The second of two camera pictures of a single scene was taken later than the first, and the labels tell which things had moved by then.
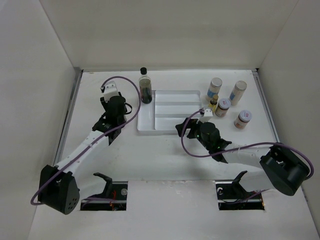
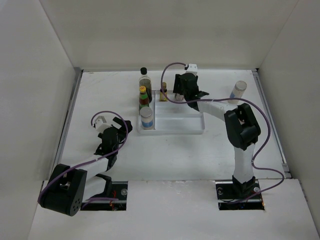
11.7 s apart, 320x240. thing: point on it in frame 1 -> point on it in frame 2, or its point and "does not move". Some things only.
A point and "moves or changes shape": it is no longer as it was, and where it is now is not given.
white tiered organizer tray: x=167 y=109 does not move
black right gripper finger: x=192 y=124 -> x=177 y=83
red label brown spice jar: x=222 y=107 moves or changes shape
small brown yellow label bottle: x=213 y=102 moves or changes shape
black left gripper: x=104 y=103 -> x=123 y=129
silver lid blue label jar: x=214 y=87 -> x=147 y=118
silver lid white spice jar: x=237 y=92 does not move
